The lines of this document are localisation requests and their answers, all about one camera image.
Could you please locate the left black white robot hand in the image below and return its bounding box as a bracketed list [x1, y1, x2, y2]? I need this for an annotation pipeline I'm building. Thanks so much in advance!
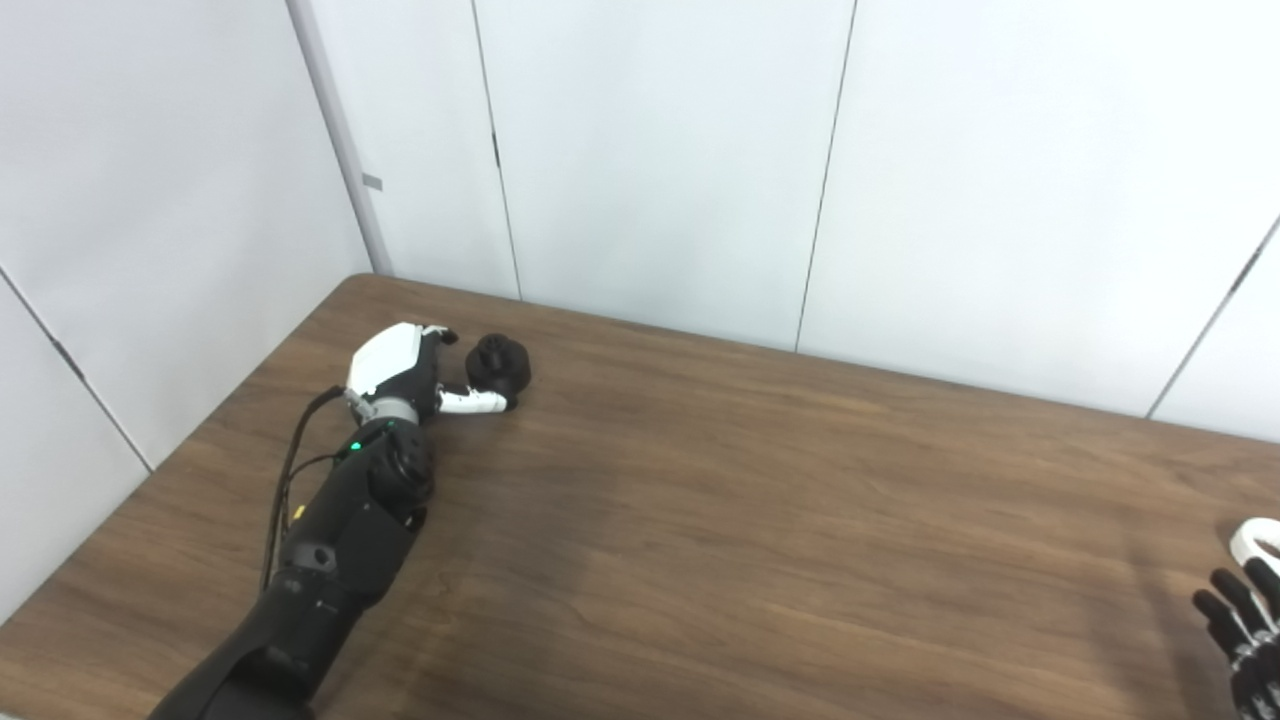
[344, 322, 519, 416]

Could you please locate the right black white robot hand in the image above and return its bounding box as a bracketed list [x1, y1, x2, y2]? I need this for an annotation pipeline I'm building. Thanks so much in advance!
[1192, 558, 1280, 720]

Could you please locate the white plastic ring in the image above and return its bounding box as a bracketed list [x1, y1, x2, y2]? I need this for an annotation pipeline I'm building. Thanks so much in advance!
[1229, 518, 1280, 567]

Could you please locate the round black plastic part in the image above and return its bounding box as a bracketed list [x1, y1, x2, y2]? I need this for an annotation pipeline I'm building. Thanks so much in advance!
[465, 334, 533, 402]

